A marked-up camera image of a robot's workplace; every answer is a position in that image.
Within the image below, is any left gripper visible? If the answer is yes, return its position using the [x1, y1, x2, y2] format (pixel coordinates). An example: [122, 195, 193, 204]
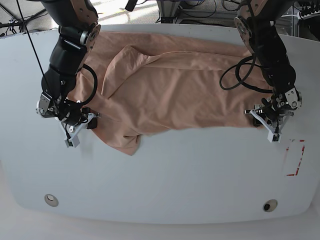
[244, 87, 303, 135]

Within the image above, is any left table grommet hole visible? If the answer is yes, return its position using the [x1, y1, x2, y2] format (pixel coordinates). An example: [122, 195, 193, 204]
[44, 194, 59, 208]

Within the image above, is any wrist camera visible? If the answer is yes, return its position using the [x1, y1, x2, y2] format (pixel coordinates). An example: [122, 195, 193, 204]
[267, 131, 282, 143]
[64, 136, 80, 148]

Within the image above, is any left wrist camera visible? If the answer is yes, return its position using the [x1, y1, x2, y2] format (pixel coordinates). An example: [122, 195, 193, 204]
[267, 131, 282, 143]

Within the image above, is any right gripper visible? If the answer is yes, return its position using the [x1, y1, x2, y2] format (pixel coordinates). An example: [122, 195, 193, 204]
[36, 92, 100, 140]

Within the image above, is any aluminium frame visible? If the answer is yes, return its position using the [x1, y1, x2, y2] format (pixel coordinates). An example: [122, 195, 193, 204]
[156, 0, 182, 24]

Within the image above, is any peach T-shirt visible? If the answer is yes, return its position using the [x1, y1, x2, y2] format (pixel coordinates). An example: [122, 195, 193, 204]
[85, 31, 271, 156]

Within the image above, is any right table grommet hole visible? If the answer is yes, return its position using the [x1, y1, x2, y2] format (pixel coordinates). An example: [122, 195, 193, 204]
[262, 199, 278, 213]

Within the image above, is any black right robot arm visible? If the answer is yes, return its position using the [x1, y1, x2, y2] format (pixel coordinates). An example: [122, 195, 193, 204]
[36, 0, 101, 148]

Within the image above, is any red tape rectangle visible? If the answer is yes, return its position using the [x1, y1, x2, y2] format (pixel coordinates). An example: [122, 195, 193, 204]
[283, 139, 306, 177]

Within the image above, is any white power strip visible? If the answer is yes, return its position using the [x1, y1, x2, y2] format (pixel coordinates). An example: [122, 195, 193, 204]
[297, 2, 320, 20]

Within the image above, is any table grommet hole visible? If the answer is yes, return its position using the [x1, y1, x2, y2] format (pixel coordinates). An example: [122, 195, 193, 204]
[44, 194, 59, 208]
[262, 199, 278, 213]

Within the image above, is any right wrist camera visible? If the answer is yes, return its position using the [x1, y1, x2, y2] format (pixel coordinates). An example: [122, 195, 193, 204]
[64, 136, 80, 148]

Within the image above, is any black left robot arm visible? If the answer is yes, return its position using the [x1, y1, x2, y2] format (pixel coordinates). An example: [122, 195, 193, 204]
[234, 0, 302, 143]

